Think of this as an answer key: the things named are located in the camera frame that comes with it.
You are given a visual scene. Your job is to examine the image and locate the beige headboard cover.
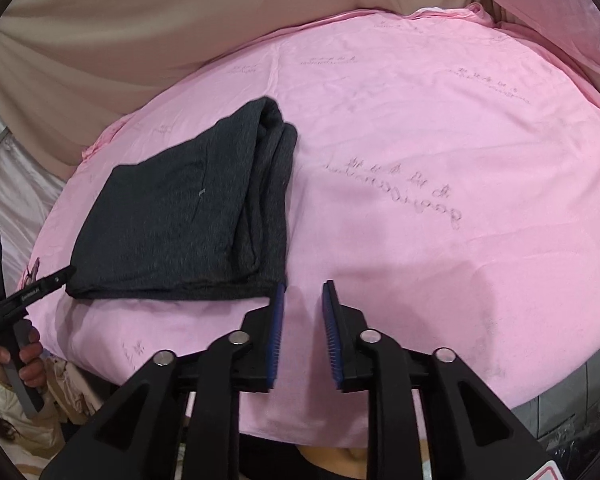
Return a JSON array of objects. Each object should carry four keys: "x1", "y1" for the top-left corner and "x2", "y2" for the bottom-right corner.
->
[{"x1": 0, "y1": 0, "x2": 491, "y2": 178}]

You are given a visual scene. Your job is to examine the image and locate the dark grey pants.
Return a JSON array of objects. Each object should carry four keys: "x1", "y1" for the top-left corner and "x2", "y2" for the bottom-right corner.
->
[{"x1": 67, "y1": 96, "x2": 298, "y2": 301}]

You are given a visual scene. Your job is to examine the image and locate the grey mattress side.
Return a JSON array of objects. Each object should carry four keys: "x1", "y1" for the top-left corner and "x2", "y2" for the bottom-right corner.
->
[{"x1": 513, "y1": 350, "x2": 600, "y2": 452}]

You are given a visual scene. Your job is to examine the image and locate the white satin curtain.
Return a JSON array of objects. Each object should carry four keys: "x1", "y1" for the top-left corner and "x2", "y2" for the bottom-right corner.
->
[{"x1": 0, "y1": 117, "x2": 65, "y2": 292}]

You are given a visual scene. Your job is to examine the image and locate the person's left hand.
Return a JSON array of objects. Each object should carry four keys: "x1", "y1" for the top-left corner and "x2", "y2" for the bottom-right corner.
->
[{"x1": 0, "y1": 327, "x2": 47, "y2": 389}]

